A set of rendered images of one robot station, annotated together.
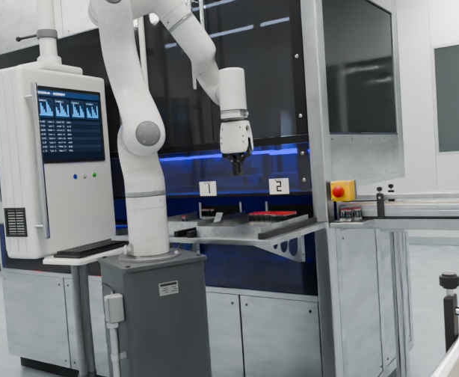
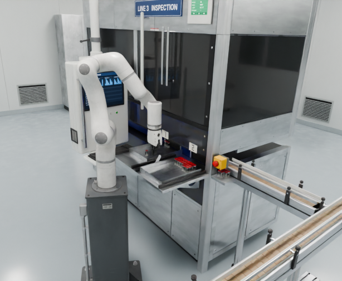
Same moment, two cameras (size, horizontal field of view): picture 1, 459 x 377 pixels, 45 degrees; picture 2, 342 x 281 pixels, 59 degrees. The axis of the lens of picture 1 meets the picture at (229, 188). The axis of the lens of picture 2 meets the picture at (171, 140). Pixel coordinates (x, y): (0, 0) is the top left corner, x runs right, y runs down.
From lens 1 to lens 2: 0.96 m
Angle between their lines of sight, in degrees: 25
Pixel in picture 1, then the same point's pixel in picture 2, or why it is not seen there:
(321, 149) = (212, 138)
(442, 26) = not seen: outside the picture
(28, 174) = (78, 116)
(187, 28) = (128, 82)
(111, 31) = (86, 85)
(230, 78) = (151, 109)
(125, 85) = (94, 111)
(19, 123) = (74, 92)
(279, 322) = (185, 208)
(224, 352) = (165, 209)
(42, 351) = not seen: hidden behind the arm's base
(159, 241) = (108, 182)
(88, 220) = not seen: hidden behind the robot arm
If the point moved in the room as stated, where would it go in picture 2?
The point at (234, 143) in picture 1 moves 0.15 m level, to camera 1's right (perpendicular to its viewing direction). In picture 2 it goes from (151, 140) to (175, 144)
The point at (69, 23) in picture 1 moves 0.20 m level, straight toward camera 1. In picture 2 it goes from (117, 22) to (111, 22)
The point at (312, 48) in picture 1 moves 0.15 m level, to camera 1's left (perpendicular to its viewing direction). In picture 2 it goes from (216, 82) to (193, 80)
